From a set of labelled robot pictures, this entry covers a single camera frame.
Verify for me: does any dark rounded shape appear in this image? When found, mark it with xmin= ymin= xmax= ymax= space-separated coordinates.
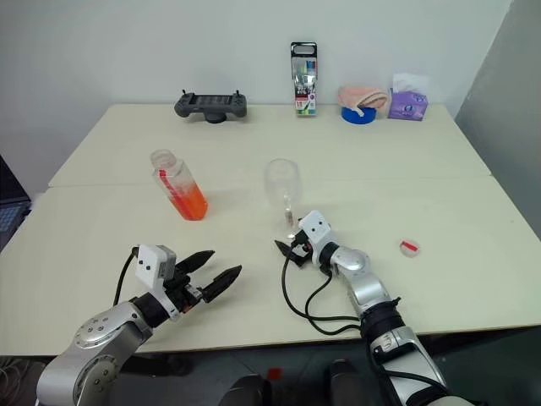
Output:
xmin=225 ymin=373 xmax=272 ymax=406
xmin=326 ymin=359 xmax=382 ymax=406

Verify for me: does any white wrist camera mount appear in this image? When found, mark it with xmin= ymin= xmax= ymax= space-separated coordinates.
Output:
xmin=297 ymin=209 xmax=336 ymax=255
xmin=134 ymin=244 xmax=182 ymax=323

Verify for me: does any clear plastic scoop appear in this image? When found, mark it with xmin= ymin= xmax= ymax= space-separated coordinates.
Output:
xmin=263 ymin=157 xmax=304 ymax=241

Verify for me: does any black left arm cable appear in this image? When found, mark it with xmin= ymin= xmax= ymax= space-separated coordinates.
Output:
xmin=111 ymin=245 xmax=143 ymax=308

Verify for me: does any grey handheld remote controller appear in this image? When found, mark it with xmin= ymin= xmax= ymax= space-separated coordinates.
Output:
xmin=172 ymin=88 xmax=249 ymax=125

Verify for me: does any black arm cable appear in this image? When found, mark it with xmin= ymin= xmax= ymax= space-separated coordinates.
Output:
xmin=111 ymin=245 xmax=143 ymax=308
xmin=280 ymin=238 xmax=449 ymax=394

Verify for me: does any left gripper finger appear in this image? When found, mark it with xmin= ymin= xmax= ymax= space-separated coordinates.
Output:
xmin=201 ymin=264 xmax=243 ymax=303
xmin=175 ymin=250 xmax=217 ymax=275

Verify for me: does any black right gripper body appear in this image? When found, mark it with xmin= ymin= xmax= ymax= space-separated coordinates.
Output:
xmin=288 ymin=248 xmax=317 ymax=270

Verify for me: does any purple tissue pack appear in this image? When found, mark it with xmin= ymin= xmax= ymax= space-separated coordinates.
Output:
xmin=386 ymin=72 xmax=429 ymax=122

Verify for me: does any blue tape roll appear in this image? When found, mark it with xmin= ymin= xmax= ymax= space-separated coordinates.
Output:
xmin=340 ymin=105 xmax=378 ymax=126

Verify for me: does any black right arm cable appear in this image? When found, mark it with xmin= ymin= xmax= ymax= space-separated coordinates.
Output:
xmin=280 ymin=238 xmax=449 ymax=394

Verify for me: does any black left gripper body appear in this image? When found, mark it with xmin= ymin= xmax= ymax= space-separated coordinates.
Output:
xmin=162 ymin=269 xmax=205 ymax=315

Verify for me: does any marker pen box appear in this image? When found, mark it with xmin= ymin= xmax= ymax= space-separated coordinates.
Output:
xmin=289 ymin=41 xmax=319 ymax=119

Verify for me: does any orange liquid bottle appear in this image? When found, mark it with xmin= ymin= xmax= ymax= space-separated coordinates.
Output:
xmin=149 ymin=148 xmax=210 ymax=222

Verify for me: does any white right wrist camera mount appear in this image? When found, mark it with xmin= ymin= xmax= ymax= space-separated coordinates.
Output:
xmin=297 ymin=209 xmax=336 ymax=255

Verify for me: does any dark laptop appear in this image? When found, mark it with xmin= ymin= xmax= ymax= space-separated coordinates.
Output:
xmin=0 ymin=153 xmax=33 ymax=251

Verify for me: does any white wires bundle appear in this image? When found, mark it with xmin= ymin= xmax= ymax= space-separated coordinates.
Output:
xmin=0 ymin=356 xmax=27 ymax=406

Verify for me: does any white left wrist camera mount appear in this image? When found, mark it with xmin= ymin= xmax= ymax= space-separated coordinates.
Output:
xmin=134 ymin=244 xmax=182 ymax=323

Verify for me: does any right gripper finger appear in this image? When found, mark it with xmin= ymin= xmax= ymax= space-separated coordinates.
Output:
xmin=274 ymin=239 xmax=298 ymax=261

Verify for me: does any pink towel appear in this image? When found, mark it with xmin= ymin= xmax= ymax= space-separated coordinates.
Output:
xmin=336 ymin=85 xmax=391 ymax=120

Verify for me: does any red and white bottle cap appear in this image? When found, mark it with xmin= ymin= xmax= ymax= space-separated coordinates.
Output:
xmin=398 ymin=238 xmax=421 ymax=258

